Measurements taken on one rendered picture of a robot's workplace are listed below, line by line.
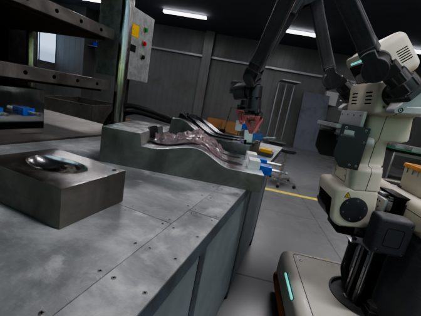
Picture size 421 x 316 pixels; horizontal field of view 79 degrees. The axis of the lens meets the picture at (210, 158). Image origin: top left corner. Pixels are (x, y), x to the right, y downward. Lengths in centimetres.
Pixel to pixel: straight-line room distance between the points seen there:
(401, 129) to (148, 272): 104
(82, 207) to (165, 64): 939
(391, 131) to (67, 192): 108
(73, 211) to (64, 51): 1030
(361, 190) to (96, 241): 96
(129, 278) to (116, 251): 6
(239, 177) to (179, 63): 900
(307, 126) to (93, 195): 869
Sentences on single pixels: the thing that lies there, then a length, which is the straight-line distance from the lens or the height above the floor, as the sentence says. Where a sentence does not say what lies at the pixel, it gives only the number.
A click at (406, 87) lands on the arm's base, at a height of 118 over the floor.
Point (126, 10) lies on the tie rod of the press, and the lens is 150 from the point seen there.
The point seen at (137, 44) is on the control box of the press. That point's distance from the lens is 175.
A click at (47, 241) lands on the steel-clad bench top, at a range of 46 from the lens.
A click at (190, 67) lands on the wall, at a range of 957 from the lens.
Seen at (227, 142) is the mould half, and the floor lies 88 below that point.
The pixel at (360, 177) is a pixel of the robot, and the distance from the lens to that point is 114.
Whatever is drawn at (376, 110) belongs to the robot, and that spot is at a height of 111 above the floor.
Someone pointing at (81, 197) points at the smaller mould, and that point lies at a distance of 49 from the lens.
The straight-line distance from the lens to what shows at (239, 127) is 140.
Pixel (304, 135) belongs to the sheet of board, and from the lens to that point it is 895.
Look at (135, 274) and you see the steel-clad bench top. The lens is 39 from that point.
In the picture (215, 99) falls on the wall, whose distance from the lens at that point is 934.
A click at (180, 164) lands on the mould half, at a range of 77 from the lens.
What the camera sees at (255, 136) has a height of 93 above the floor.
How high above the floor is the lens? 104
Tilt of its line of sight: 13 degrees down
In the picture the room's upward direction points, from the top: 11 degrees clockwise
